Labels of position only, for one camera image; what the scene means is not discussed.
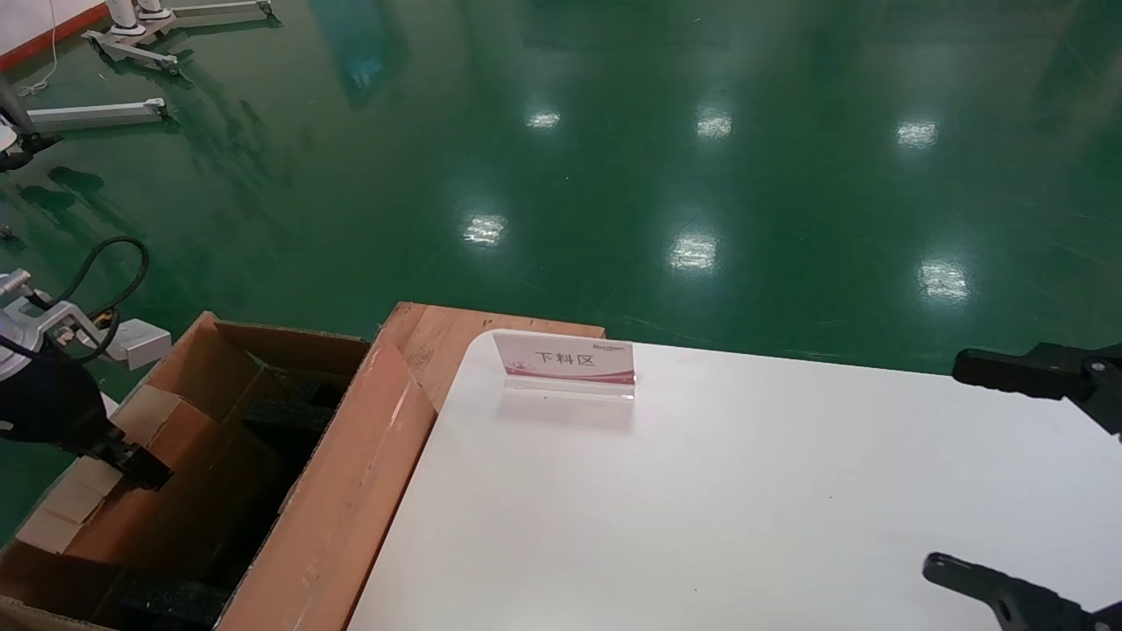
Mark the black foam block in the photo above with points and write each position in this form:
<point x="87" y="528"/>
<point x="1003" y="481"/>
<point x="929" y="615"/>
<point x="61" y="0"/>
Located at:
<point x="166" y="600"/>
<point x="294" y="403"/>

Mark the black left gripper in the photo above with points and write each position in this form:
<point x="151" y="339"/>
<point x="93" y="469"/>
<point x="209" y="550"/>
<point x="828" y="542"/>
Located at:
<point x="48" y="407"/>

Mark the acrylic sign with Chinese text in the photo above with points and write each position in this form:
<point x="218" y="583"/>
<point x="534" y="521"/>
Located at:
<point x="565" y="358"/>

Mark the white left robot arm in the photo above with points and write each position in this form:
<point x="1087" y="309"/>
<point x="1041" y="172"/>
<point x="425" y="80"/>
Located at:
<point x="10" y="361"/>

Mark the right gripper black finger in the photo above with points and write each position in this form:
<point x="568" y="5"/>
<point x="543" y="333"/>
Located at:
<point x="1026" y="605"/>
<point x="1052" y="372"/>

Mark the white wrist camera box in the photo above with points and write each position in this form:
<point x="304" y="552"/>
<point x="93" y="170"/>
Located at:
<point x="140" y="343"/>

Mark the small cardboard box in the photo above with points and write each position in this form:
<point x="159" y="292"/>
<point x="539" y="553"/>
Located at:
<point x="66" y="504"/>

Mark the silver camera bracket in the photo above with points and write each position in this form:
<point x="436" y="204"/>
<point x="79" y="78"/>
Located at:
<point x="44" y="320"/>

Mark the white stand of black humanoid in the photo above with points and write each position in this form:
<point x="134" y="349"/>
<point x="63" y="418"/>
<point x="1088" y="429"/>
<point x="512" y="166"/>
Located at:
<point x="96" y="114"/>

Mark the black humanoid robot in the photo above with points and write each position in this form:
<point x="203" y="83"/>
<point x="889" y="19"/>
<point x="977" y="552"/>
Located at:
<point x="22" y="151"/>

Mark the large open cardboard box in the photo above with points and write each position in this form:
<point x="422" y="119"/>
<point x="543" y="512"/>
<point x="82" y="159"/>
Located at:
<point x="351" y="491"/>

